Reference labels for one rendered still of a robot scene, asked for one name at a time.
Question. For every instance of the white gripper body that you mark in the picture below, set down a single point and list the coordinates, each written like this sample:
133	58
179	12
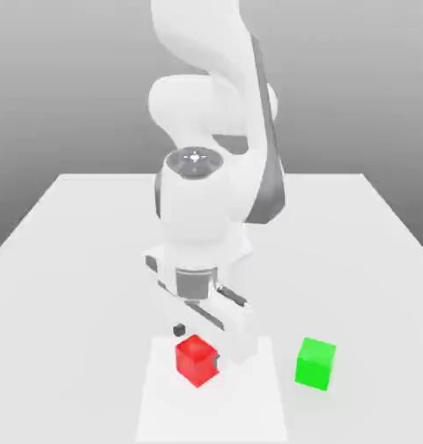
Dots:
232	319

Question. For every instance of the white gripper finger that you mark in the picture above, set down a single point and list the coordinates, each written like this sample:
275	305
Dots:
241	352
179	330

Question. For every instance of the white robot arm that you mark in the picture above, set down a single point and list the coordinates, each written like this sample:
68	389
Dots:
197	208

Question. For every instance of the small red cube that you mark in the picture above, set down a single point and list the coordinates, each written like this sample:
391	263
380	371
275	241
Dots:
196	360

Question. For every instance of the small green cube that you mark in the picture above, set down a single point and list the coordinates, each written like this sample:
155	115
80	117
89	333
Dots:
314	364

